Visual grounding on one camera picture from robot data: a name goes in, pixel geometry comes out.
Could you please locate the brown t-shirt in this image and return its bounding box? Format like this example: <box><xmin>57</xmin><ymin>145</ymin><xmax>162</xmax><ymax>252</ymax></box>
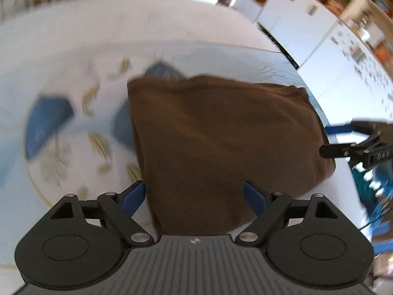
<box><xmin>127</xmin><ymin>75</ymin><xmax>336</xmax><ymax>235</ymax></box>

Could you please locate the white cabinet row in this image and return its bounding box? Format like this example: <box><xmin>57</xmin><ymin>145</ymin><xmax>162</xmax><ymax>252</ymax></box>
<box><xmin>233</xmin><ymin>0</ymin><xmax>392</xmax><ymax>123</ymax></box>

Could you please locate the teal garment on chair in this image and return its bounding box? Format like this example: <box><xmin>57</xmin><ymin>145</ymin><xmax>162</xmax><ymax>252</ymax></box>
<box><xmin>352</xmin><ymin>161</ymin><xmax>392</xmax><ymax>229</ymax></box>

